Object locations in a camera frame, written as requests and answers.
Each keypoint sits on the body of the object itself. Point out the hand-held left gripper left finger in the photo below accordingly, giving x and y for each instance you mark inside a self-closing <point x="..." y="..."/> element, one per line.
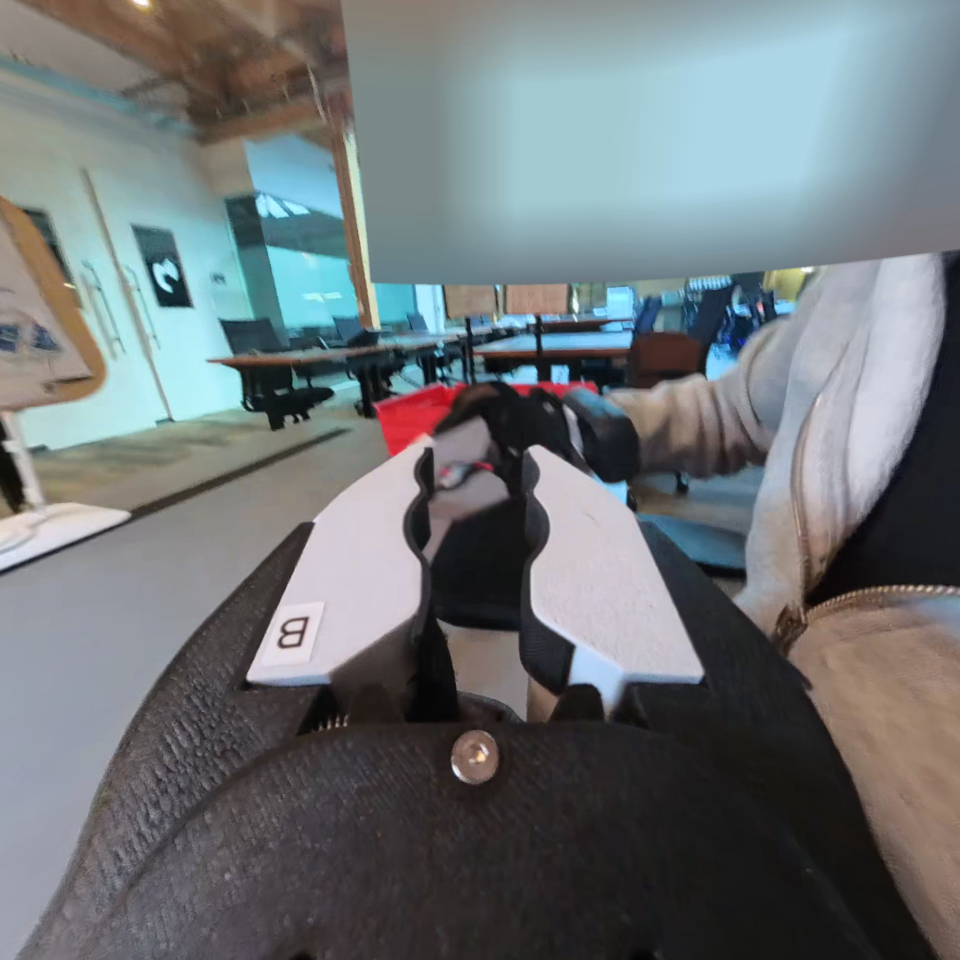
<point x="352" y="570"/>

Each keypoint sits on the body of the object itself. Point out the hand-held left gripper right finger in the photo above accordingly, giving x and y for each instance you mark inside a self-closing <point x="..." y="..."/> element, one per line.
<point x="607" y="585"/>

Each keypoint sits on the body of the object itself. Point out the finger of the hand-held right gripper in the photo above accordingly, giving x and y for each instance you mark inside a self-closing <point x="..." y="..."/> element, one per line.
<point x="480" y="504"/>

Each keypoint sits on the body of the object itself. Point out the person's right forearm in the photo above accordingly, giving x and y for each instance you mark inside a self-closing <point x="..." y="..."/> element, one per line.
<point x="697" y="427"/>

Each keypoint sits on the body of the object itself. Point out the long wooden desk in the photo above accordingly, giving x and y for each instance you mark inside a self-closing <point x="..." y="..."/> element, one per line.
<point x="300" y="360"/>
<point x="555" y="345"/>

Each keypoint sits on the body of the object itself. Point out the red plastic bin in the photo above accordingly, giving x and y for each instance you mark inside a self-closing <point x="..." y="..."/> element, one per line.
<point x="409" y="416"/>

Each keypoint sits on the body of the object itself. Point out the brown wooden cabinet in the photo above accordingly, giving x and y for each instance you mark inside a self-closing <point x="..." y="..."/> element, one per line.
<point x="664" y="360"/>

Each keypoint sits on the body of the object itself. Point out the black office chair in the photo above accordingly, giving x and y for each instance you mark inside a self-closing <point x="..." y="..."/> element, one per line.
<point x="367" y="360"/>
<point x="270" y="375"/>

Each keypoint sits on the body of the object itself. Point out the row of black office chairs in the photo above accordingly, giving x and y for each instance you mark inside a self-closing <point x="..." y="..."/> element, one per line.
<point x="712" y="315"/>

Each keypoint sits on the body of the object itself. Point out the glass office partition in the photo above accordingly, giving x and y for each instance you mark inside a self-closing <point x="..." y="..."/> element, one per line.
<point x="300" y="262"/>

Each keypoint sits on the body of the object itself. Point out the white sign stand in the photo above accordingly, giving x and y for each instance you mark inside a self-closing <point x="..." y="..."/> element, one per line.
<point x="52" y="532"/>

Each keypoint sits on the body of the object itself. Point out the black shirt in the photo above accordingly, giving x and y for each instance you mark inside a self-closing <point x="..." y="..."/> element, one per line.
<point x="915" y="510"/>

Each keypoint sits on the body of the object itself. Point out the wooden framed sign board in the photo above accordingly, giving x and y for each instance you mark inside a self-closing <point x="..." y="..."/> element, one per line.
<point x="45" y="330"/>

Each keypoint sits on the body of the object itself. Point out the wooden post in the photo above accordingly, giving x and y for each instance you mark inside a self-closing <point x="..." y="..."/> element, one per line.
<point x="356" y="240"/>

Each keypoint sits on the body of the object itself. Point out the black white wall poster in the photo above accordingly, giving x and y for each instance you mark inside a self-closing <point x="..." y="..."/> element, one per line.
<point x="163" y="266"/>

